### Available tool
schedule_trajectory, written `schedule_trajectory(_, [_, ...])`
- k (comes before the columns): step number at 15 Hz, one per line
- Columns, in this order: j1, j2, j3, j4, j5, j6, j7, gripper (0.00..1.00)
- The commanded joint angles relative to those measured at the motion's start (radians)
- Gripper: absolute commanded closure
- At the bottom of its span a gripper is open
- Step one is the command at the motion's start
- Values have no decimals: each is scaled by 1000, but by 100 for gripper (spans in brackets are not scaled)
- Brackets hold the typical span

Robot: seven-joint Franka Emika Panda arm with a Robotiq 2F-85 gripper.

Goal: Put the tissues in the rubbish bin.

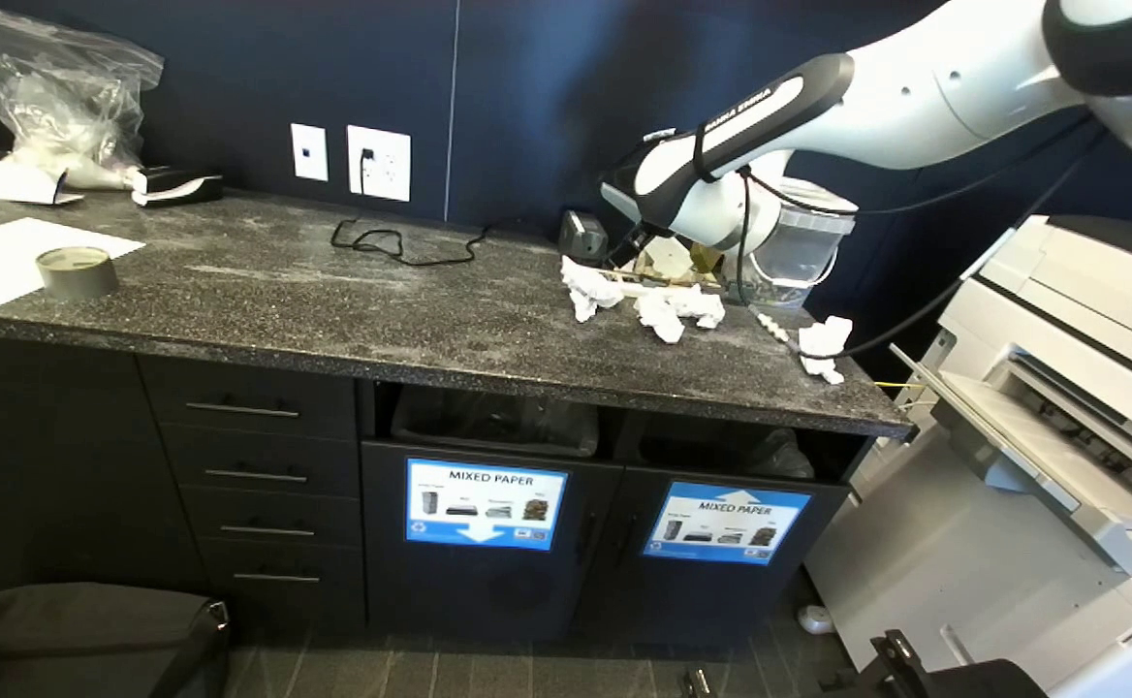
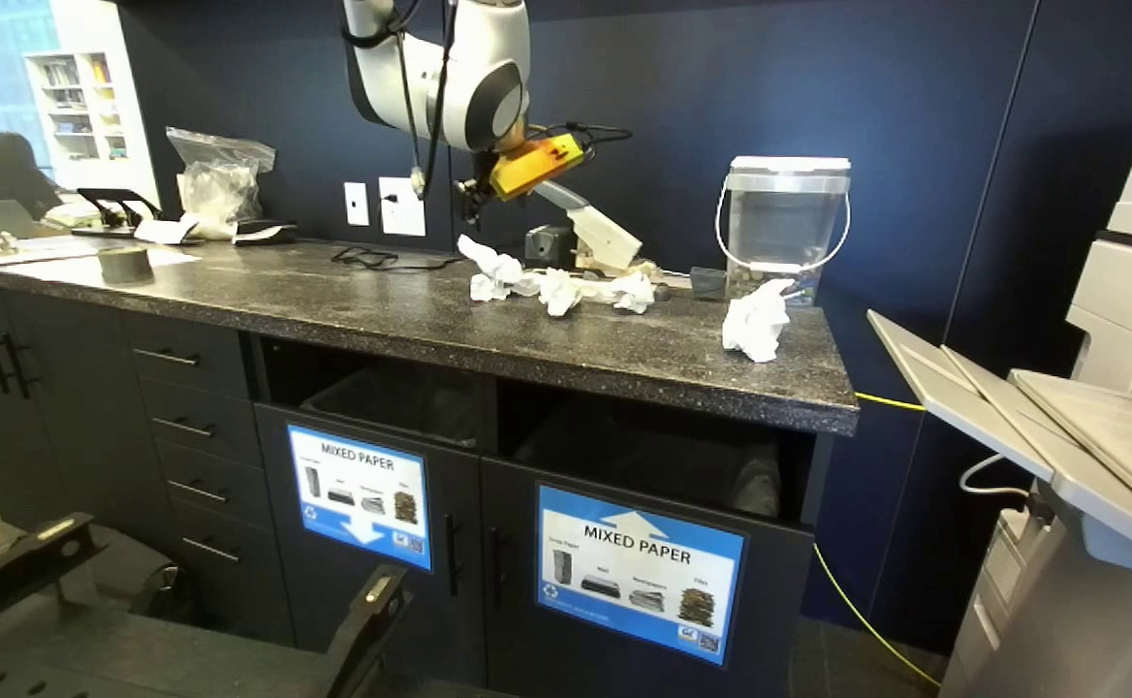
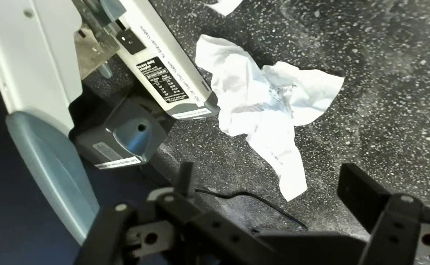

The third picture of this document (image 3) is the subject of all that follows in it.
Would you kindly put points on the white tissue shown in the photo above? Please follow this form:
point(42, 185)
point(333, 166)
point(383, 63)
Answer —
point(224, 5)
point(254, 97)

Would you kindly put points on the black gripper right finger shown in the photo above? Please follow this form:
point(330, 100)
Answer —
point(396, 229)

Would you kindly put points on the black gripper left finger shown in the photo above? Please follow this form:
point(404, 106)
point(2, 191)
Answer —
point(195, 235)

